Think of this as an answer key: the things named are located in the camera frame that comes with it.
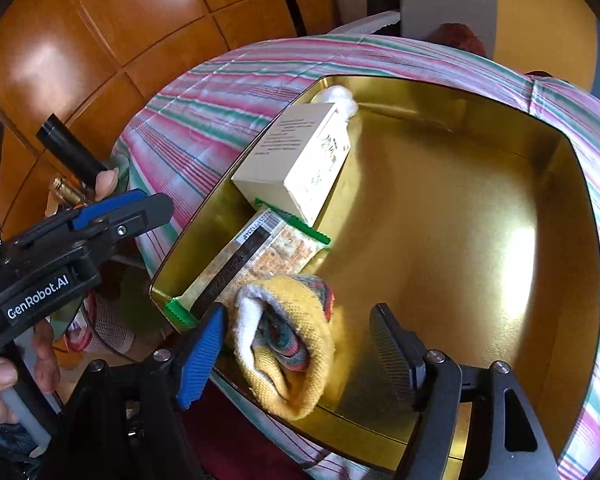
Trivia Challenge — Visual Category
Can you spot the gold metal item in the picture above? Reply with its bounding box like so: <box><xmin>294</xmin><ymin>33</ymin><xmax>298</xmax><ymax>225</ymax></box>
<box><xmin>47</xmin><ymin>176</ymin><xmax>93</xmax><ymax>211</ymax></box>

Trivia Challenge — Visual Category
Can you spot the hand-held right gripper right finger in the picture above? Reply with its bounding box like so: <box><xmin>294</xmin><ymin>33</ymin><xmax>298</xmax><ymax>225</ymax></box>
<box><xmin>369</xmin><ymin>302</ymin><xmax>561</xmax><ymax>480</ymax></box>

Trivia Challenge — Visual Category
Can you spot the striped bedsheet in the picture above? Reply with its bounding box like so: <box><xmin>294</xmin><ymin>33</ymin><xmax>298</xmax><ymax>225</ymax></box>
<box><xmin>111</xmin><ymin>34</ymin><xmax>600</xmax><ymax>480</ymax></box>

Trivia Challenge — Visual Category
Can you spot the dark red pillow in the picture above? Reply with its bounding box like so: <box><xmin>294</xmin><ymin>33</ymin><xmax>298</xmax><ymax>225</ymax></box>
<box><xmin>426</xmin><ymin>22</ymin><xmax>488</xmax><ymax>58</ymax></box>

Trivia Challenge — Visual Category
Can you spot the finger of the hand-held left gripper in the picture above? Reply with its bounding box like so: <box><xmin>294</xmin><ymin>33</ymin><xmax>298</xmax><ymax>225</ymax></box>
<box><xmin>46</xmin><ymin>188</ymin><xmax>148</xmax><ymax>229</ymax></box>
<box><xmin>79</xmin><ymin>194</ymin><xmax>175</xmax><ymax>262</ymax></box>

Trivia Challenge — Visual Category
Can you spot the yellow headboard panel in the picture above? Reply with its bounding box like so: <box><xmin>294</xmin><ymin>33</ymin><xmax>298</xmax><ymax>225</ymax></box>
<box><xmin>490</xmin><ymin>0</ymin><xmax>600</xmax><ymax>93</ymax></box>

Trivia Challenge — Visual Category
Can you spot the dark red cloth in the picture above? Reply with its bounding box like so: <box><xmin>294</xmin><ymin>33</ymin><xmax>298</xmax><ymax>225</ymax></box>
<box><xmin>182</xmin><ymin>400</ymin><xmax>313</xmax><ymax>480</ymax></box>

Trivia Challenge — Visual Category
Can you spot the wooden wardrobe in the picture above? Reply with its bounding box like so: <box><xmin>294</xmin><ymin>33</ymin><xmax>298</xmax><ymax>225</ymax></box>
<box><xmin>0</xmin><ymin>0</ymin><xmax>348</xmax><ymax>241</ymax></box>

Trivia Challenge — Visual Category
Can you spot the yellow sock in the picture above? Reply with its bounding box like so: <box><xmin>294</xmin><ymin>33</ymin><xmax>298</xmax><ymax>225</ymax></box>
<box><xmin>228</xmin><ymin>274</ymin><xmax>338</xmax><ymax>422</ymax></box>

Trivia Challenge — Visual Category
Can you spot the black tube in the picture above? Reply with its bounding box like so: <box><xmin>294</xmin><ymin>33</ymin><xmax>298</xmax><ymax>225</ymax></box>
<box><xmin>35</xmin><ymin>115</ymin><xmax>112</xmax><ymax>186</ymax></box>

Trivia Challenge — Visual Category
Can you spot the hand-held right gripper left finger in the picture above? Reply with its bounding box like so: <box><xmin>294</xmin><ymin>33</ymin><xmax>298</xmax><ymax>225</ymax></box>
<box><xmin>45</xmin><ymin>302</ymin><xmax>231</xmax><ymax>480</ymax></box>

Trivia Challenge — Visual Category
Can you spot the white plastic-wrapped item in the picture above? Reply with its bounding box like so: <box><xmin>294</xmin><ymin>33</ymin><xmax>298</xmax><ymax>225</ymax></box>
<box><xmin>314</xmin><ymin>85</ymin><xmax>361</xmax><ymax>123</ymax></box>

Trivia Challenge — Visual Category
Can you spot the white cardboard box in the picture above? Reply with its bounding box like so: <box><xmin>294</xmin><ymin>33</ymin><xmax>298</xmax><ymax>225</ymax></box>
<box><xmin>230</xmin><ymin>101</ymin><xmax>353</xmax><ymax>228</ymax></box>

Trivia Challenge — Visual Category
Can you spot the snack packet with green ends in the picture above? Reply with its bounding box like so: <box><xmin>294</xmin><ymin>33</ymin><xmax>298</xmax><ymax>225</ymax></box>
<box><xmin>165</xmin><ymin>199</ymin><xmax>333</xmax><ymax>331</ymax></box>

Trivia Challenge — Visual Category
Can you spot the gold metal tray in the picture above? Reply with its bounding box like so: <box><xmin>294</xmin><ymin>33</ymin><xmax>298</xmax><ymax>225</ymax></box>
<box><xmin>149</xmin><ymin>74</ymin><xmax>600</xmax><ymax>480</ymax></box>

